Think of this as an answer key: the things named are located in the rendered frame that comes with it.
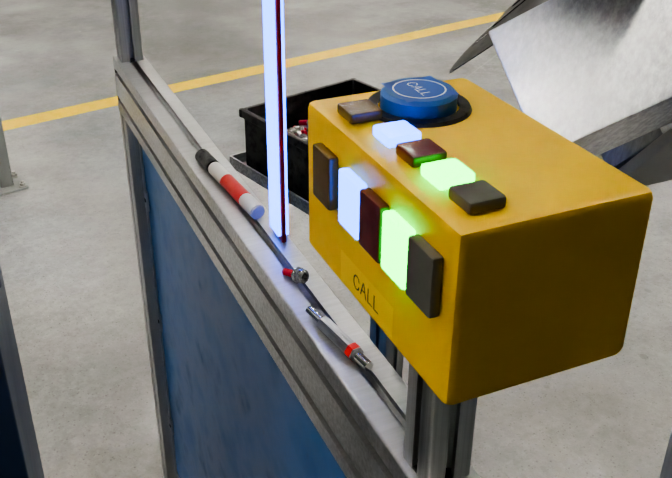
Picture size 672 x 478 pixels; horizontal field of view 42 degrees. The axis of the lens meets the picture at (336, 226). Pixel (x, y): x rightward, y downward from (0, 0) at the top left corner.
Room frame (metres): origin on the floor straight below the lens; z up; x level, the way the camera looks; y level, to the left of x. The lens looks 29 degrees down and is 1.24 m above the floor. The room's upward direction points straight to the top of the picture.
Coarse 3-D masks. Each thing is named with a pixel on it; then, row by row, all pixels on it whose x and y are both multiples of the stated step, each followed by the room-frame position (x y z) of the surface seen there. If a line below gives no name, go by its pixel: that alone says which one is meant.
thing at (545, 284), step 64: (320, 128) 0.43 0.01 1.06; (448, 128) 0.41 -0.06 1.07; (512, 128) 0.41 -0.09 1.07; (384, 192) 0.36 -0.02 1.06; (448, 192) 0.34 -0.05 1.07; (512, 192) 0.34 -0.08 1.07; (576, 192) 0.34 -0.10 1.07; (640, 192) 0.34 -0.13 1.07; (448, 256) 0.31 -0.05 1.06; (512, 256) 0.31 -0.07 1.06; (576, 256) 0.32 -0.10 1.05; (640, 256) 0.34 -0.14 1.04; (384, 320) 0.35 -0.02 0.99; (448, 320) 0.30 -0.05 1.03; (512, 320) 0.31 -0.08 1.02; (576, 320) 0.33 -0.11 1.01; (448, 384) 0.30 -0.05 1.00; (512, 384) 0.32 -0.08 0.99
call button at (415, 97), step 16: (400, 80) 0.45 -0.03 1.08; (416, 80) 0.45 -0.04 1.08; (432, 80) 0.45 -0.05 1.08; (384, 96) 0.43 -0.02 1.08; (400, 96) 0.42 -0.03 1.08; (416, 96) 0.42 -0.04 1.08; (432, 96) 0.42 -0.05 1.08; (448, 96) 0.42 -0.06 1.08; (400, 112) 0.42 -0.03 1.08; (416, 112) 0.41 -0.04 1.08; (432, 112) 0.42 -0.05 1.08; (448, 112) 0.42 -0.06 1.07
